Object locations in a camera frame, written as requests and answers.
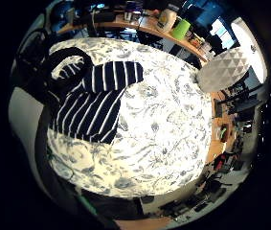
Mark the navy white striped shirt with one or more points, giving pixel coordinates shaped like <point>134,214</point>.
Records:
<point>90,111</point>

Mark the white blue floral tablecloth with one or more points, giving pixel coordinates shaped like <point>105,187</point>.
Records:
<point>160,134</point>

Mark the black office chair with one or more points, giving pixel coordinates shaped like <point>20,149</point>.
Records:
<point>34,70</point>

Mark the red black bag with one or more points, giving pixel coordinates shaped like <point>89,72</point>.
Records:
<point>220,162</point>

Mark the small wooden desk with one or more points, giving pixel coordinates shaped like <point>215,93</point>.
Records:
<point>219,127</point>

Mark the long wooden desk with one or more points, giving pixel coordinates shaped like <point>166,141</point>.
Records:
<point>147,26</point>

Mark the white plastic jug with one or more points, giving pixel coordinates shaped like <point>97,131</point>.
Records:
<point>166,19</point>

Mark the green plastic container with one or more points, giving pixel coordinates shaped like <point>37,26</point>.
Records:
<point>181,29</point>

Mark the computer monitor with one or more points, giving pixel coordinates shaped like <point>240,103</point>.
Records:
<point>210,19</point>

